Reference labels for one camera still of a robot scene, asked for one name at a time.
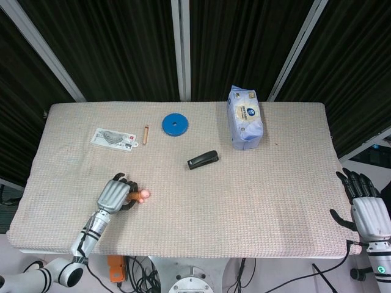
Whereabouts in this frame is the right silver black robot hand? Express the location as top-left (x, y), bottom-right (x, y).
top-left (329, 167), bottom-right (391, 243)

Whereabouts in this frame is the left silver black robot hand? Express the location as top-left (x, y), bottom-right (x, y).
top-left (96, 172), bottom-right (139, 214)

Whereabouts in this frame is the small pink and brown doll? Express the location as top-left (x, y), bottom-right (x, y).
top-left (129, 189), bottom-right (152, 204)

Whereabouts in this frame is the flat white packaged card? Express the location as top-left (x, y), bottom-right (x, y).
top-left (90, 127), bottom-right (140, 154)

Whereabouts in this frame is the orange control box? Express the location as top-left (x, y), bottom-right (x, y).
top-left (107, 255), bottom-right (126, 283)

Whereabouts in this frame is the black thin rod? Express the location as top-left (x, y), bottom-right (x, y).
top-left (311, 263), bottom-right (337, 293)

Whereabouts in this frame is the blue round disc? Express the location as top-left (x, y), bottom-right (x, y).
top-left (161, 113), bottom-right (191, 137)

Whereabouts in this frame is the black stapler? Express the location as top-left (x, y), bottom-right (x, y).
top-left (186, 150), bottom-right (220, 171)

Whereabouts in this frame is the beige waffle table cloth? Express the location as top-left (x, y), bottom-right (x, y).
top-left (5, 101), bottom-right (363, 256)

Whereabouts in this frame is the white robot torso base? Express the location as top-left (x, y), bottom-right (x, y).
top-left (146, 256), bottom-right (233, 293)

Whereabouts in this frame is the black curtain panel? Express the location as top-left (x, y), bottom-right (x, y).
top-left (0, 9), bottom-right (76, 187)
top-left (18, 0), bottom-right (180, 103)
top-left (189, 0), bottom-right (316, 102)
top-left (274, 0), bottom-right (391, 160)

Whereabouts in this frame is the light blue tissue pack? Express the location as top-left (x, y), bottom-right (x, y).
top-left (226, 85), bottom-right (265, 151)

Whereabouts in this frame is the black plugged wrist cable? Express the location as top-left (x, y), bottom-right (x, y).
top-left (293, 240), bottom-right (369, 293)

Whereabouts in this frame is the white frame post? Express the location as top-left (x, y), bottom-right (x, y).
top-left (265, 0), bottom-right (329, 103)
top-left (170, 0), bottom-right (192, 102)
top-left (0, 0), bottom-right (87, 103)
top-left (338, 128), bottom-right (391, 163)

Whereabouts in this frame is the black cable bundle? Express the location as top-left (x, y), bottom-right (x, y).
top-left (117, 256), bottom-right (161, 293)

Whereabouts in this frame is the black hanging cable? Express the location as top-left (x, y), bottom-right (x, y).
top-left (234, 258), bottom-right (248, 293)

